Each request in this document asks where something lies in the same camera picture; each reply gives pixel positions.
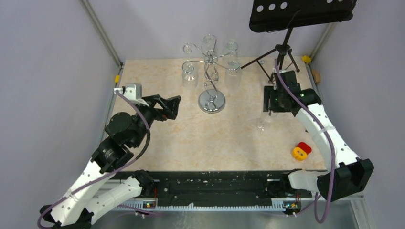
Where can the aluminium frame post left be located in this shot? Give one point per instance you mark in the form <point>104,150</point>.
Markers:
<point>101,32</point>

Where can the white cable duct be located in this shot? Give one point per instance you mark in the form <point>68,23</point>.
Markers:
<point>278,205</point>

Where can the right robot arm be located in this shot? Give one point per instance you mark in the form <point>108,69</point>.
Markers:
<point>346,173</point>

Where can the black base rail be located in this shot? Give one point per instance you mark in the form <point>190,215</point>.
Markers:
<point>220,188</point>

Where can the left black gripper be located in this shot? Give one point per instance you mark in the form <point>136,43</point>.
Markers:
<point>170,106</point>

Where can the yellow corner clip right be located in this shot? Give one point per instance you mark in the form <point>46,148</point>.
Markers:
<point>306,59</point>

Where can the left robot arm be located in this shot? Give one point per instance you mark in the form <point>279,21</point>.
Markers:
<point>81,206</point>

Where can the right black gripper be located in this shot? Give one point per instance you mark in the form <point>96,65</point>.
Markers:
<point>269,91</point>

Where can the aluminium frame post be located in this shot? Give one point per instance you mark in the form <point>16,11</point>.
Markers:
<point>101,32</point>
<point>323,38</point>

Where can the aluminium frame post right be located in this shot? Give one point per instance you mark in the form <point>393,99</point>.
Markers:
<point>323,38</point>

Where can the yellow and red toy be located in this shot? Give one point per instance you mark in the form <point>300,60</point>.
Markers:
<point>301,151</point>

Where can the brown block on rail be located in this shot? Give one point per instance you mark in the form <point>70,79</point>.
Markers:
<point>316,76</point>

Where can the chrome wine glass rack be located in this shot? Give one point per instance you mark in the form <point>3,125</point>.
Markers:
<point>211,100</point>

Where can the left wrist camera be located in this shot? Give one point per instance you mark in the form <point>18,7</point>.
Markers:
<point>131,91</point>

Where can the black music stand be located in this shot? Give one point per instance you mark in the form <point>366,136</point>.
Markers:
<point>278,15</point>

